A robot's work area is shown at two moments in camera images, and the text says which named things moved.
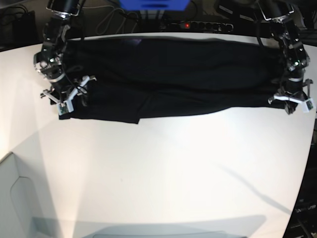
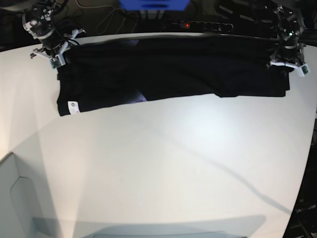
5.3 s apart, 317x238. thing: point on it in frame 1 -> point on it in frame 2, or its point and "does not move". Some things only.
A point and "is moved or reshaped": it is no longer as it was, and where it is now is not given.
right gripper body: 63,89 -> 53,46
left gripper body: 293,94 -> 290,54
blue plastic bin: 154,5 does not move
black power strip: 203,26 does not move
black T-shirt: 139,78 is moved or reshaped
